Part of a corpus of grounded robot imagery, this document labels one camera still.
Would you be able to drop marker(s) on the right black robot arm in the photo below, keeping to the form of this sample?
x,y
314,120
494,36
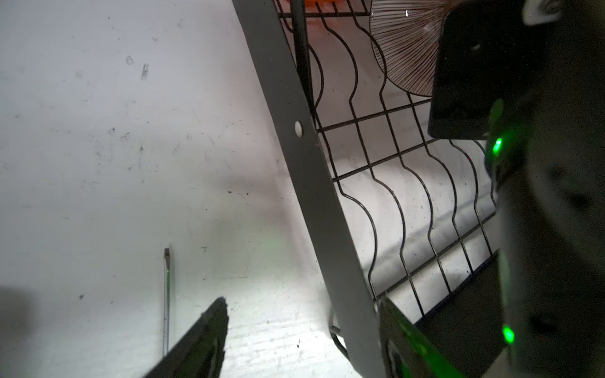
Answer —
x,y
528,78

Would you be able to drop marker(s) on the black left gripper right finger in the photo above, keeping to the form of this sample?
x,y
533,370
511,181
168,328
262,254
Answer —
x,y
406,352

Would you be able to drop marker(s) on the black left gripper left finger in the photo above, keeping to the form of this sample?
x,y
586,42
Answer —
x,y
201,351

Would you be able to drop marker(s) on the orange plastic bowl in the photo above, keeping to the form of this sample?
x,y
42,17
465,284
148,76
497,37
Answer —
x,y
339,6

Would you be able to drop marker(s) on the black wire dish rack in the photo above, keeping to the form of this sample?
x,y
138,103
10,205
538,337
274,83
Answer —
x,y
391,212

